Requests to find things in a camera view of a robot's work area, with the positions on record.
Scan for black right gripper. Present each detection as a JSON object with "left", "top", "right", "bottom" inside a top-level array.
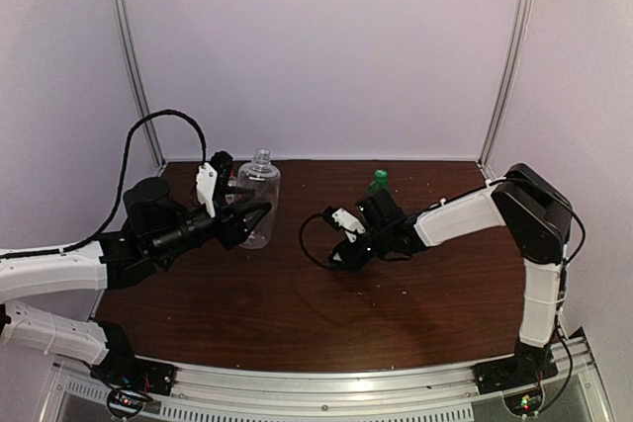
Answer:
[{"left": 328, "top": 225, "right": 393, "bottom": 272}]

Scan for large clear plastic bottle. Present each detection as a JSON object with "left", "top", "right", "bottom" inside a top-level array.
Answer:
[{"left": 237, "top": 148, "right": 281, "bottom": 250}]

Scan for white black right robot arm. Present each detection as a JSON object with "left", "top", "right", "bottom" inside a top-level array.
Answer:
[{"left": 322, "top": 163, "right": 577, "bottom": 384}]

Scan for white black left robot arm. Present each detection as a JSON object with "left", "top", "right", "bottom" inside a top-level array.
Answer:
[{"left": 1, "top": 177, "right": 272, "bottom": 386}]

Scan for green plastic bottle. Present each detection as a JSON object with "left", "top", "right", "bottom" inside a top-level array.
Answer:
[{"left": 367, "top": 177, "right": 394, "bottom": 207}]

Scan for green bottle cap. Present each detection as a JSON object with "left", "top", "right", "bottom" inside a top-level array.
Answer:
[{"left": 374, "top": 169, "right": 388, "bottom": 183}]

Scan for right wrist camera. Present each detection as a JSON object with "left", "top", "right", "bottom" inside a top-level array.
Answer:
[{"left": 322, "top": 207, "right": 366, "bottom": 243}]

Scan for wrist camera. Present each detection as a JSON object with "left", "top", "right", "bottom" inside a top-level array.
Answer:
[
  {"left": 322, "top": 207, "right": 366, "bottom": 243},
  {"left": 195, "top": 150, "right": 233, "bottom": 218}
]

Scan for right black camera cable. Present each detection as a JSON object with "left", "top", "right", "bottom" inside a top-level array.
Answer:
[{"left": 299, "top": 212, "right": 342, "bottom": 271}]

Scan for black camera cable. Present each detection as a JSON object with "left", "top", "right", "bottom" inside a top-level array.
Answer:
[
  {"left": 58, "top": 108, "right": 208, "bottom": 253},
  {"left": 299, "top": 212, "right": 342, "bottom": 271}
]

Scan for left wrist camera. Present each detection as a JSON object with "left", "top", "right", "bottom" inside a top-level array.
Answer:
[{"left": 195, "top": 150, "right": 233, "bottom": 218}]

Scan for left black camera cable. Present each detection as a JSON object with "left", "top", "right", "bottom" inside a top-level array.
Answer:
[{"left": 58, "top": 108, "right": 208, "bottom": 253}]

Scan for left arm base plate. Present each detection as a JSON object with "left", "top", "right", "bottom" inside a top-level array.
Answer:
[{"left": 89, "top": 357, "right": 176, "bottom": 396}]

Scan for right aluminium frame post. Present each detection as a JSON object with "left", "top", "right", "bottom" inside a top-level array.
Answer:
[{"left": 478, "top": 0, "right": 533, "bottom": 177}]

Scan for aluminium frame post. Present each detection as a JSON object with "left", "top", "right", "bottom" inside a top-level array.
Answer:
[
  {"left": 103, "top": 0, "right": 165, "bottom": 167},
  {"left": 478, "top": 0, "right": 533, "bottom": 177}
]

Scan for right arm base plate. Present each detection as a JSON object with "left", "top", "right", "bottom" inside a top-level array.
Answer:
[{"left": 473, "top": 355, "right": 558, "bottom": 394}]

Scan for aluminium front rail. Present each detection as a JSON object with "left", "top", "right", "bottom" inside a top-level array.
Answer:
[{"left": 36, "top": 336, "right": 614, "bottom": 421}]

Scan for left aluminium frame post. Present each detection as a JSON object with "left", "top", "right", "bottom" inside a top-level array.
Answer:
[{"left": 103, "top": 0, "right": 165, "bottom": 167}]

